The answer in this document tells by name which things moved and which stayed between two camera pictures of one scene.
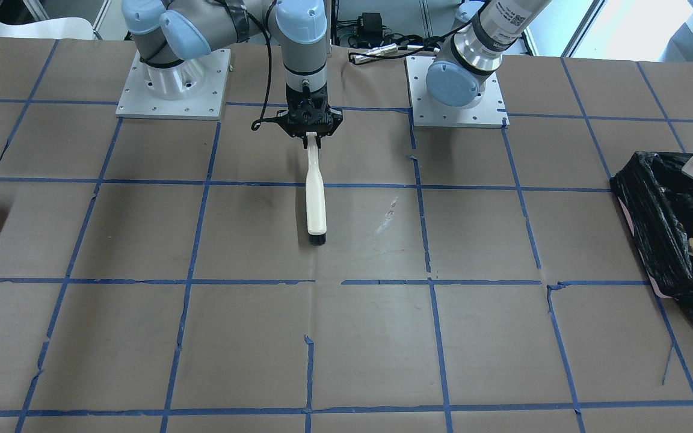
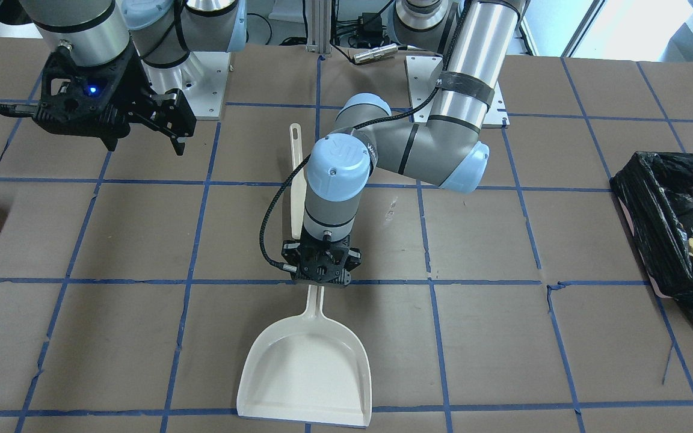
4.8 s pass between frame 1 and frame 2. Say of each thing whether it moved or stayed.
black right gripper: moved
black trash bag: stayed
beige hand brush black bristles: moved
